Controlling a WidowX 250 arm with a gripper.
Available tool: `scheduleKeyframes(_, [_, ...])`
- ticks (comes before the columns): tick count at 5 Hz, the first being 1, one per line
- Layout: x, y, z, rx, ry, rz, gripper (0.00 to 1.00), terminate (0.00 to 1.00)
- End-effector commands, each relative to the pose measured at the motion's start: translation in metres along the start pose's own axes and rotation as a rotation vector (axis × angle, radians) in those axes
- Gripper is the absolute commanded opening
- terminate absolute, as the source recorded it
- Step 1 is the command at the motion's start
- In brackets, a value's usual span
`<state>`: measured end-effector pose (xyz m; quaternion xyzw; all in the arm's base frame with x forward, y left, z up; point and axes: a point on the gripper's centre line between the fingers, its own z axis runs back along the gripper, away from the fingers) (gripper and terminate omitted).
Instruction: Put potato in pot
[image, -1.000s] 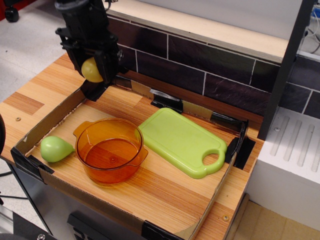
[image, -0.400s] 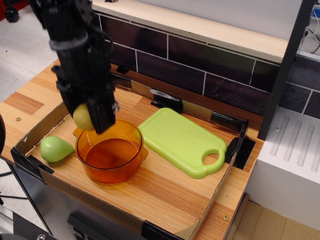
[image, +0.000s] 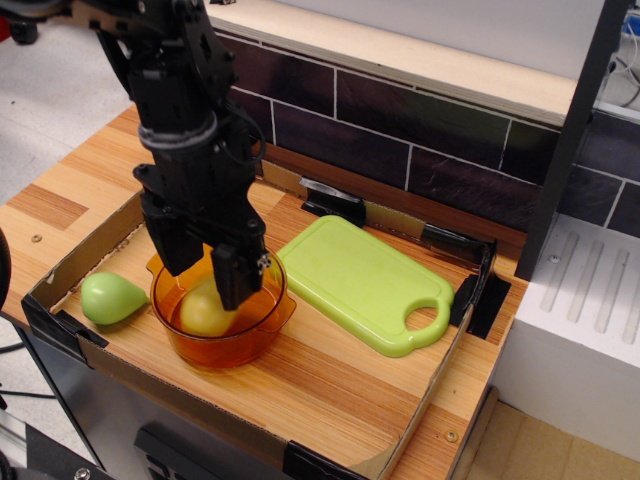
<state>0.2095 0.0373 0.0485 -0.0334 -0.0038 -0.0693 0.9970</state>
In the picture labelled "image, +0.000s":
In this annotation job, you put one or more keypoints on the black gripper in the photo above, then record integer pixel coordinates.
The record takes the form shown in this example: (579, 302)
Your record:
(196, 194)

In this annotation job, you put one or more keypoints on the yellow toy potato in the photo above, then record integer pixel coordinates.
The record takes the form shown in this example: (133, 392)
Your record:
(202, 312)

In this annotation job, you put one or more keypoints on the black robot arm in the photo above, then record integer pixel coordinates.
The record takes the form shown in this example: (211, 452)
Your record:
(171, 63)

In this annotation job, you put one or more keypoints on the orange transparent plastic pot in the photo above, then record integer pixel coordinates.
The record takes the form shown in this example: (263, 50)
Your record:
(257, 323)

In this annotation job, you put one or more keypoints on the cardboard fence with black tape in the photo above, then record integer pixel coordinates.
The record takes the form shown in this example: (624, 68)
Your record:
(317, 403)

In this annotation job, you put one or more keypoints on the green toy pear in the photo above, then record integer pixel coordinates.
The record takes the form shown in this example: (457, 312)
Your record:
(108, 298)

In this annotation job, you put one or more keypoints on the green plastic cutting board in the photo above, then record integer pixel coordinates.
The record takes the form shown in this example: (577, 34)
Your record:
(381, 296)

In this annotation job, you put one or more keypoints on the white ribbed appliance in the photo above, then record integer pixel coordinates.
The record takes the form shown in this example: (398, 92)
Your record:
(571, 358)

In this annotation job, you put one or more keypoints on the black upright post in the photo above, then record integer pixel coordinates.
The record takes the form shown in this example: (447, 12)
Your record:
(604, 44)

